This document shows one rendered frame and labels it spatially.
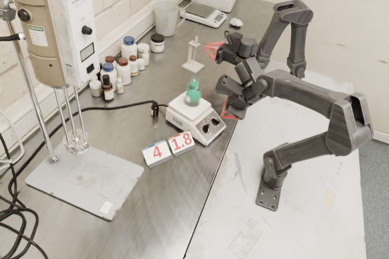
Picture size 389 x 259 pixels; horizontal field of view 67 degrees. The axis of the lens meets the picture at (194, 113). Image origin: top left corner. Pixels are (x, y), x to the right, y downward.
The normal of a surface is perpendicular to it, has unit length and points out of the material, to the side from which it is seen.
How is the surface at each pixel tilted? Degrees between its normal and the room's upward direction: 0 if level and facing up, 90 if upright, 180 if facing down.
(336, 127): 90
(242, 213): 0
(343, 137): 90
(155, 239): 0
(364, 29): 90
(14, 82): 90
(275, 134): 0
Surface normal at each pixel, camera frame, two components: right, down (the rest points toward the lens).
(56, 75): 0.21, 0.69
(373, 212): 0.12, -0.72
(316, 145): -0.88, 0.29
